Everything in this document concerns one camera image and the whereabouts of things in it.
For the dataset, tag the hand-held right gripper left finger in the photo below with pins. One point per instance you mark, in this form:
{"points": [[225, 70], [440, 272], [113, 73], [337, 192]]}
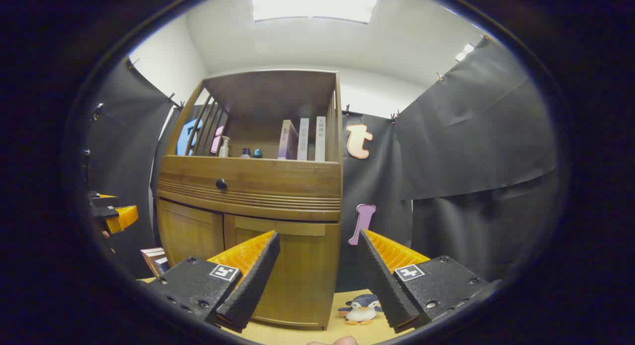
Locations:
{"points": [[253, 285]]}

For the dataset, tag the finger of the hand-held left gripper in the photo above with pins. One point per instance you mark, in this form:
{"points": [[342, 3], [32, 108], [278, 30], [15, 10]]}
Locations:
{"points": [[105, 200], [121, 218]]}

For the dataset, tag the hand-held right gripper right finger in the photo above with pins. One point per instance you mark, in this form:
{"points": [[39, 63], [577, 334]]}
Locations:
{"points": [[382, 285]]}

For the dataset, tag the wooden shoe cabinet door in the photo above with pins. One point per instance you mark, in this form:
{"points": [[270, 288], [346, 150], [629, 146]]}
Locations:
{"points": [[188, 233], [307, 275]]}

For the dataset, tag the wooden double-door shoe cabinet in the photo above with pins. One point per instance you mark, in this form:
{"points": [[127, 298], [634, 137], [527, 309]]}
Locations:
{"points": [[278, 206]]}

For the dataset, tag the penguin plush toy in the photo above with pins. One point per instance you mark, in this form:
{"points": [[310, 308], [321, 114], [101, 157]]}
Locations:
{"points": [[362, 308]]}

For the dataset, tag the red and white book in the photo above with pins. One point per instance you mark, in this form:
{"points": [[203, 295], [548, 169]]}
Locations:
{"points": [[150, 255]]}

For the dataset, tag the black round drawer knob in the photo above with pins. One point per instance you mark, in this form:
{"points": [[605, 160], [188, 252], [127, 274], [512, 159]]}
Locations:
{"points": [[221, 184]]}

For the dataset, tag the white pump bottle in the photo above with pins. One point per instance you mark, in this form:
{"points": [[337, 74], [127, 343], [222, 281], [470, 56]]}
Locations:
{"points": [[224, 149]]}

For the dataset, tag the small purple-capped bottle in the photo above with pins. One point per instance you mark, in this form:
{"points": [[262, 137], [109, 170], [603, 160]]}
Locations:
{"points": [[245, 154]]}

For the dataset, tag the thin white book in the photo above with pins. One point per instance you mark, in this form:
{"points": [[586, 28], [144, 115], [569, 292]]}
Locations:
{"points": [[303, 139]]}

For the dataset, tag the white book with dark print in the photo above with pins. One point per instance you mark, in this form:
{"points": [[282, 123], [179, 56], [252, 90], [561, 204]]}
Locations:
{"points": [[321, 139]]}

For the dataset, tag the small ceiling light panel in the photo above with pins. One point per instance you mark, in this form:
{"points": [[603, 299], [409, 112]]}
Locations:
{"points": [[465, 52]]}

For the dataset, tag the large ceiling light panel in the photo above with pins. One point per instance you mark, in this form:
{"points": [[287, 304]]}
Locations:
{"points": [[312, 5]]}

